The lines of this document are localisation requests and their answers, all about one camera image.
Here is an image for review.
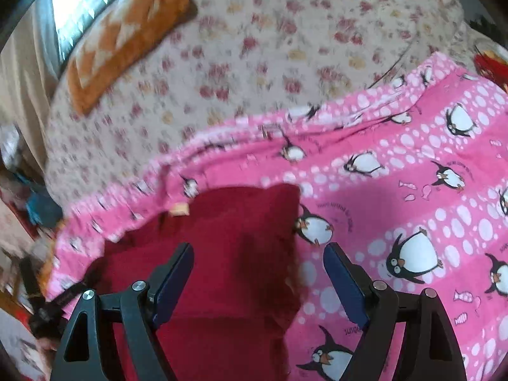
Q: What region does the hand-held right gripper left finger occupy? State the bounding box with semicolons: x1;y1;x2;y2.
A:
50;242;195;381

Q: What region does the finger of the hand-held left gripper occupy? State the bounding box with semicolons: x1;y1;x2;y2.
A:
56;272;102;310

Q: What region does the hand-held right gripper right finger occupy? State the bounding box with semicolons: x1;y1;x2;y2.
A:
323;242;468;381

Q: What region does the dark red garment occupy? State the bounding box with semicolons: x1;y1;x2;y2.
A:
101;184;305;381

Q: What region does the blue plastic bag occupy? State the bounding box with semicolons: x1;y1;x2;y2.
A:
25;188;65;228

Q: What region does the pink penguin print blanket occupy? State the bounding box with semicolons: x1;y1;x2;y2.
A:
45;53;508;381

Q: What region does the beige curtain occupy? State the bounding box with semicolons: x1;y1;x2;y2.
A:
0;2;61;171

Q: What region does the orange checkered mat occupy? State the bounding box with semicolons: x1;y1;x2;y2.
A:
65;0;199;118

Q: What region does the floral quilt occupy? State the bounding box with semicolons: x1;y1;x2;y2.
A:
43;0;468;209

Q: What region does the red printed cloth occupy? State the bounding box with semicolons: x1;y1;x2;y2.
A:
473;45;508;94

